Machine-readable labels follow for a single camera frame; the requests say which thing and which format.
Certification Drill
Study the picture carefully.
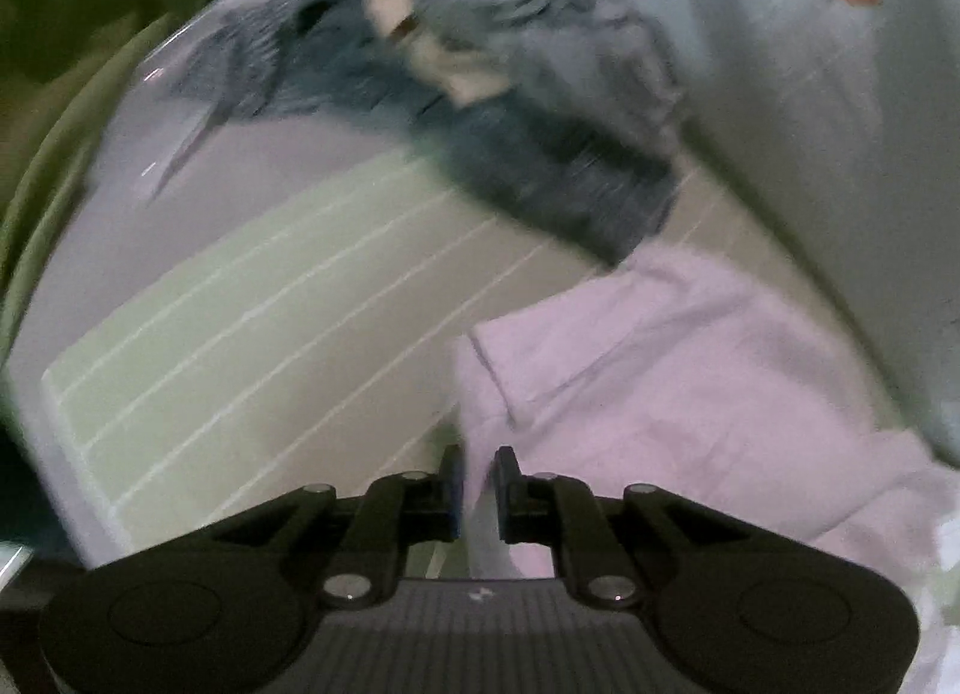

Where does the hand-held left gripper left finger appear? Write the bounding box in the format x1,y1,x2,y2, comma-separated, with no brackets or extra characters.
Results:
204,444,463,609

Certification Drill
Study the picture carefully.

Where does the grey garment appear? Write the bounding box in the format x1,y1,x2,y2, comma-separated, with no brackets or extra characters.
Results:
146,0,688,272

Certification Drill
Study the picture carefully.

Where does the white carrot print quilt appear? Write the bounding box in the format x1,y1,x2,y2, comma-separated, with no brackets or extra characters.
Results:
217,0,960,456

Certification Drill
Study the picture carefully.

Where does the green grid mat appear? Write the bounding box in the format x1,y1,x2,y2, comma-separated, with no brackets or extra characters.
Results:
40,160,751,582

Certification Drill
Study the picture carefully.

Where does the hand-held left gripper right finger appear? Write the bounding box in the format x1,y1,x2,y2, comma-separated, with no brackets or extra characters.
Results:
491,446,752,609

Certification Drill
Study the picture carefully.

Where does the light pink garment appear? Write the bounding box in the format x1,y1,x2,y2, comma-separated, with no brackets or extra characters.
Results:
453,242,960,694

